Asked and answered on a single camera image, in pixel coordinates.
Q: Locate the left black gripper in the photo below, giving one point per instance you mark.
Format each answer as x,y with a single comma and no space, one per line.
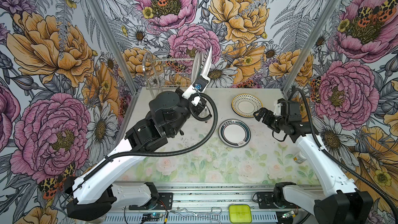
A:
199,109

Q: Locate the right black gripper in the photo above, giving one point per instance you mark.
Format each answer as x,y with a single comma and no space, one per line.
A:
269,114

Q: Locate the chrome wire dish rack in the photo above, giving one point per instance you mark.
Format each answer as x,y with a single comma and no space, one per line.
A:
169,73

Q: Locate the green banded plate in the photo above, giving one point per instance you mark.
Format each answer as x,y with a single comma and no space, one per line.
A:
234,133

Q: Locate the yellow rimmed white plate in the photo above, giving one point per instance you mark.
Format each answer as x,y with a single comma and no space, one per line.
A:
245,105

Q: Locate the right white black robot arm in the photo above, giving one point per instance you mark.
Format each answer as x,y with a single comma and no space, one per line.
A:
341,202

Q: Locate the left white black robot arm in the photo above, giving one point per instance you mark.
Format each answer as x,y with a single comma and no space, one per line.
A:
94,194

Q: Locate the small white pill bottle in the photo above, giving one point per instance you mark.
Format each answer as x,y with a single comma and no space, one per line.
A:
299,158

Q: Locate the green square lid box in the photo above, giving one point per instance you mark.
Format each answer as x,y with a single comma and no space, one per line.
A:
240,214

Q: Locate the small green circuit board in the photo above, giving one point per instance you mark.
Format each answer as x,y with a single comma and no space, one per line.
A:
151,217

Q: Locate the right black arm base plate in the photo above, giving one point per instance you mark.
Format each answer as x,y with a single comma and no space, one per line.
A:
265,200

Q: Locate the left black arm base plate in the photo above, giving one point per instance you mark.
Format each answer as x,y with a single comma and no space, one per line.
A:
164,202

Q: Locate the bent metal wire hook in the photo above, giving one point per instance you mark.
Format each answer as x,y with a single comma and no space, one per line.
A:
212,216

